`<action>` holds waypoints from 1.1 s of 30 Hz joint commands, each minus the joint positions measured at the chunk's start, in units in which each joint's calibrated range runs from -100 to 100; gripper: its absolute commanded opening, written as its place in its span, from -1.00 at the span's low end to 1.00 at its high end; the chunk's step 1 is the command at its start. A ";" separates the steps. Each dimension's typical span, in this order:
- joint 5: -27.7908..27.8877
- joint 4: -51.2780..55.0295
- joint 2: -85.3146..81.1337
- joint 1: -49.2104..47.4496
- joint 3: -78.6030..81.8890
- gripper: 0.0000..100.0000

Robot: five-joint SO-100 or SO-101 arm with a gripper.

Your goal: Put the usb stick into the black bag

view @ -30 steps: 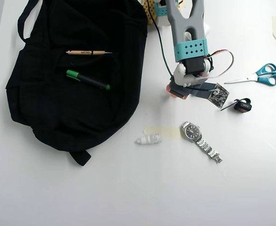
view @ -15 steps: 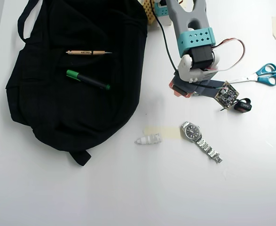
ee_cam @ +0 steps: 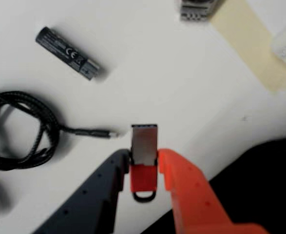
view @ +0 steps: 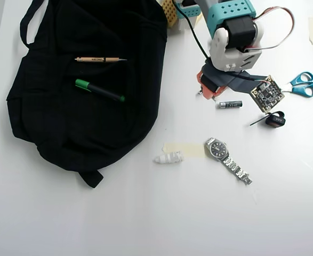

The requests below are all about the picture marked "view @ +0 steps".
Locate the wooden pen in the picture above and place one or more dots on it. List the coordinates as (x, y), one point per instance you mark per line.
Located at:
(100, 59)

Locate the teal and white robot arm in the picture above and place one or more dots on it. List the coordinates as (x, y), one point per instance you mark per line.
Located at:
(225, 10)

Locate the small white plastic bottle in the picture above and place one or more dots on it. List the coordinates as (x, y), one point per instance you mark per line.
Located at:
(169, 158)

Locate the black and grey battery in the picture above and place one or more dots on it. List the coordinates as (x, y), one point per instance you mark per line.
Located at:
(229, 104)

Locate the black fabric bag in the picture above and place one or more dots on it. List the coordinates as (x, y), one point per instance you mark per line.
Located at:
(92, 120)

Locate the small black gadget with loop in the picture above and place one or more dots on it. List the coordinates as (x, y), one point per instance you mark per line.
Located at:
(276, 122)

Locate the green camera circuit board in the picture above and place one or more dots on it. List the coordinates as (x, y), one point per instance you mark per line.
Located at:
(266, 94)

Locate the silver metal wristwatch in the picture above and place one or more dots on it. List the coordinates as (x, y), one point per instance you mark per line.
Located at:
(217, 148)

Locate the yellow perforated block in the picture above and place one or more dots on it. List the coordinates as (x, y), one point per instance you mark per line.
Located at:
(169, 10)

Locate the green and black marker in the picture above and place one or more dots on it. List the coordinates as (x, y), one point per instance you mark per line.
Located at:
(100, 90)

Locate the long beige masking tape strip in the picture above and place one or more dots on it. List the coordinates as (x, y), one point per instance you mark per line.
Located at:
(188, 148)

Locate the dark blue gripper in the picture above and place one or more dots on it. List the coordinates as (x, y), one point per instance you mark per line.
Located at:
(209, 86)

